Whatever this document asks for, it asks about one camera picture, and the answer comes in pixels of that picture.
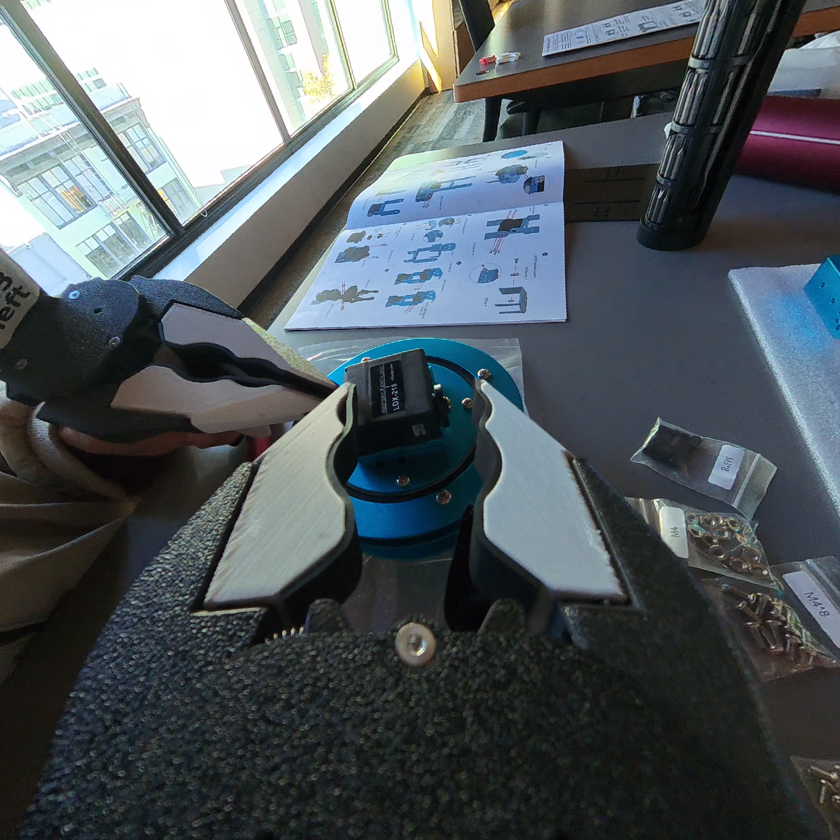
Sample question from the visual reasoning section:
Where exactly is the wooden edged desk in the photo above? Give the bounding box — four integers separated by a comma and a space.
453, 0, 840, 102

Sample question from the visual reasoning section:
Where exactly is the maroon metal cylinder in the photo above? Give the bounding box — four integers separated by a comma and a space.
735, 95, 840, 194

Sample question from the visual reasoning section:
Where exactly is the blue round robot arm base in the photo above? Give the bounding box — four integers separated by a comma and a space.
325, 338, 526, 559

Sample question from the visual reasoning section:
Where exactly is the large glass window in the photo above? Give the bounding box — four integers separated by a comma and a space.
0, 0, 403, 280

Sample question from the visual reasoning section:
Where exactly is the blue U-shaped bracket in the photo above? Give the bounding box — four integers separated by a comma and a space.
804, 256, 840, 337

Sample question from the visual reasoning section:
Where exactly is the white plastic bag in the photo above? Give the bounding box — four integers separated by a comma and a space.
768, 29, 840, 99

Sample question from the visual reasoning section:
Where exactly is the person's left forearm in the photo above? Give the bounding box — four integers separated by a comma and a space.
0, 387, 178, 683

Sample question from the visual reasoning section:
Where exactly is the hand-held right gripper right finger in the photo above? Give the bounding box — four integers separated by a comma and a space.
445, 379, 631, 636

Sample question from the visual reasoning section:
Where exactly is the pile of small screw bags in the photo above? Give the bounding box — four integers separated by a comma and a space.
629, 416, 840, 840

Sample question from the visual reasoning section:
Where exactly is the white instruction booklet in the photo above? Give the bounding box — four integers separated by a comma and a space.
283, 140, 568, 331

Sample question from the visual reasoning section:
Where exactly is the clear plastic bag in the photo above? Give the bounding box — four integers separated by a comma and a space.
292, 338, 526, 631

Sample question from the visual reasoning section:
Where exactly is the black mesh cylinder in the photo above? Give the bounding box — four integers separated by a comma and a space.
637, 0, 809, 252

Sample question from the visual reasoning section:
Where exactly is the black servo motor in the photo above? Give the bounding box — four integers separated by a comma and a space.
344, 349, 454, 457

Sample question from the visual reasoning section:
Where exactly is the grey desk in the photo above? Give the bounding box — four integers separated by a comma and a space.
262, 115, 840, 840

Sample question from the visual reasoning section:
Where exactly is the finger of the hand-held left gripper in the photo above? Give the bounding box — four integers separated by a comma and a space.
110, 364, 319, 439
159, 301, 338, 398

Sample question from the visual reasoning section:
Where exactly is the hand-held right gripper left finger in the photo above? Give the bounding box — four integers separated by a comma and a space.
203, 382, 364, 621

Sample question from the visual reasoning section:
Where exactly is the white printed leaflet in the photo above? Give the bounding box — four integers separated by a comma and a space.
541, 0, 706, 58

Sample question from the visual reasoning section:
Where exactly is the person's left hand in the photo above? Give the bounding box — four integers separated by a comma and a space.
56, 423, 245, 458

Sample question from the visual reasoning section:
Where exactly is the white foam sheet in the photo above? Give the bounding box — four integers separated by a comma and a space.
728, 262, 840, 519

